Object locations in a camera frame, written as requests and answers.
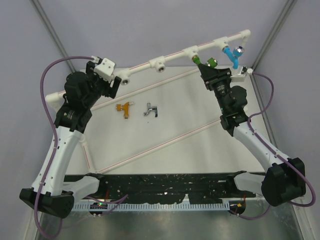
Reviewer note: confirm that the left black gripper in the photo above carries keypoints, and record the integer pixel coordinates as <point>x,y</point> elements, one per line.
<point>112,91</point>

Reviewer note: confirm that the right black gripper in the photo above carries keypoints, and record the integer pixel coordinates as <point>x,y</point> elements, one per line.
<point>212,76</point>

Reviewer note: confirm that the white PVC pipe frame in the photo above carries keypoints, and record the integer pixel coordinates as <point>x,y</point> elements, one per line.
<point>191,52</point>

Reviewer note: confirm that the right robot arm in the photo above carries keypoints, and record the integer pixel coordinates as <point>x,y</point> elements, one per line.
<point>283,179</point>

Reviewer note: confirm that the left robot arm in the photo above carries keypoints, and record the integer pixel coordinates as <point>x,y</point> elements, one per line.
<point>82,90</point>

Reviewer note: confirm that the orange water faucet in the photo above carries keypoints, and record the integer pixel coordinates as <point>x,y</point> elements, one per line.
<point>125,108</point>

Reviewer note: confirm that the blue water faucet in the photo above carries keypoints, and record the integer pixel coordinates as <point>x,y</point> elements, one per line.
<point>234,55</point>

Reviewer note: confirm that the chrome water faucet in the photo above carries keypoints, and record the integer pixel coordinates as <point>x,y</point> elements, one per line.
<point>150,109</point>

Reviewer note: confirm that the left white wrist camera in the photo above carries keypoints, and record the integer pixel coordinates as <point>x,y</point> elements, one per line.
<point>104,68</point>

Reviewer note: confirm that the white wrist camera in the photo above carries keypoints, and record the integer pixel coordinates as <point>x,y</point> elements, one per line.
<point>238,75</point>
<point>104,68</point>

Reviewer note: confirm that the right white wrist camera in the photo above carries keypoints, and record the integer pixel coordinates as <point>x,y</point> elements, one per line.
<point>238,75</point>

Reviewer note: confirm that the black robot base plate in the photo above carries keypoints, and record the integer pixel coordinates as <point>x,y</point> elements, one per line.
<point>168,189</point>

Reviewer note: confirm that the white slotted cable duct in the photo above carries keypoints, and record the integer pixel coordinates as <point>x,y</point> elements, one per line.
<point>86,206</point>

